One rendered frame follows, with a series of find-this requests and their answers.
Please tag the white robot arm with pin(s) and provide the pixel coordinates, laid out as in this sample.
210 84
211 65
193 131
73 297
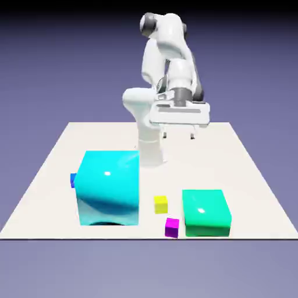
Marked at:
163 46

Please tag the large green box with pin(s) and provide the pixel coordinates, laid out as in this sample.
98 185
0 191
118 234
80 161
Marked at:
206 211

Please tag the small blue cube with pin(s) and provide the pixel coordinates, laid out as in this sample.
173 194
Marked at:
73 180

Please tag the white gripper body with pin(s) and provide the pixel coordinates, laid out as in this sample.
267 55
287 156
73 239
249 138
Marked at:
179 114

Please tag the large cyan box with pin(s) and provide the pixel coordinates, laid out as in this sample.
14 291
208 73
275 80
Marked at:
109 186

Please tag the small yellow cube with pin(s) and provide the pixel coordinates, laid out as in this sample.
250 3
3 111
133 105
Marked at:
160 204

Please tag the small magenta cube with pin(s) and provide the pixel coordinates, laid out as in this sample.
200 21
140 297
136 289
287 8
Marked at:
172 228

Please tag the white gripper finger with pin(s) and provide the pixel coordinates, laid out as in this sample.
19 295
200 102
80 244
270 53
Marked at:
164 132
192 133

